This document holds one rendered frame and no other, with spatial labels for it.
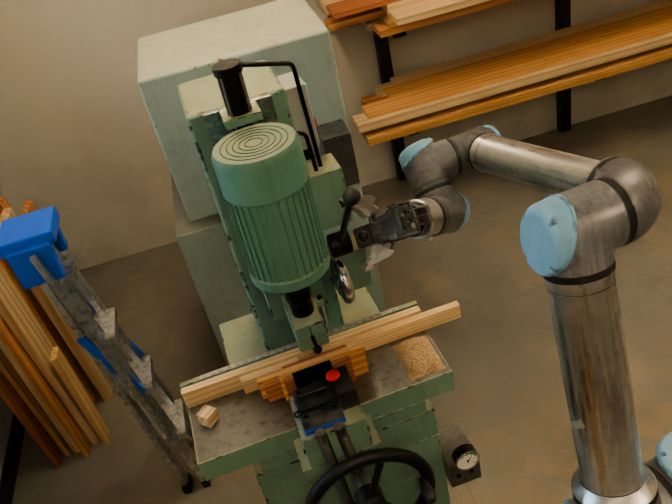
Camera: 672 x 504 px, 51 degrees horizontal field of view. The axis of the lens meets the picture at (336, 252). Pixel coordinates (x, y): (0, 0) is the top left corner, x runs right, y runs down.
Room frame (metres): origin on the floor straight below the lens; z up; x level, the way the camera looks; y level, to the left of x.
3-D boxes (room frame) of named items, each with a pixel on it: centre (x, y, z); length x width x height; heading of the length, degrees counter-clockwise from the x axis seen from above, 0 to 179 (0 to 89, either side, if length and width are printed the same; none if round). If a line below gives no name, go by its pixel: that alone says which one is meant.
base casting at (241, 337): (1.38, 0.12, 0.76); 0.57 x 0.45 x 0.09; 9
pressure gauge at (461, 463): (1.09, -0.19, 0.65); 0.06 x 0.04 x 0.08; 99
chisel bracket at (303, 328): (1.28, 0.10, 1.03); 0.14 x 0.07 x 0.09; 9
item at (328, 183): (1.49, -0.01, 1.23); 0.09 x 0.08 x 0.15; 9
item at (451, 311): (1.27, 0.01, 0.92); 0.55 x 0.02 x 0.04; 99
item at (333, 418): (1.06, 0.09, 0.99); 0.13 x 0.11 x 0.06; 99
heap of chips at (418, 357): (1.20, -0.13, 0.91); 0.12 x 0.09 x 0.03; 9
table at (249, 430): (1.15, 0.11, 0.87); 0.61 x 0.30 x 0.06; 99
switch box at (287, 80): (1.59, 0.01, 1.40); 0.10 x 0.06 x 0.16; 9
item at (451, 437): (1.15, -0.18, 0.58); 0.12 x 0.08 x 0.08; 9
